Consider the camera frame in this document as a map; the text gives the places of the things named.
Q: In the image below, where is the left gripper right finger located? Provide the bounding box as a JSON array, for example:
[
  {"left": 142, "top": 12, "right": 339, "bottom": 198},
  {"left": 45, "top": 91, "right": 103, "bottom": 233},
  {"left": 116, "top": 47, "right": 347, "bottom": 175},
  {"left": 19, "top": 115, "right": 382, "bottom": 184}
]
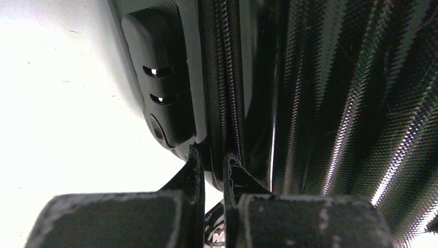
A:
[{"left": 223, "top": 154, "right": 393, "bottom": 247}]

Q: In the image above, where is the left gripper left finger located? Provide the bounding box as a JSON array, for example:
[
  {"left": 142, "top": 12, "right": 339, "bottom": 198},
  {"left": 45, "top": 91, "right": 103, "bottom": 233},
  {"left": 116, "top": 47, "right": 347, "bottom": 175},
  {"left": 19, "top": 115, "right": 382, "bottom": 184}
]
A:
[{"left": 25, "top": 145, "right": 205, "bottom": 247}]

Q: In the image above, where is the black ribbed hard-shell suitcase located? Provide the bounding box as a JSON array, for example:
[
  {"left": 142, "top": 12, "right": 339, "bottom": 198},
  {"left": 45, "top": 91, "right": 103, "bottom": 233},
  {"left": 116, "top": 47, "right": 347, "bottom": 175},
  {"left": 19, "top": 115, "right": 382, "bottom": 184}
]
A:
[{"left": 109, "top": 1, "right": 437, "bottom": 247}]

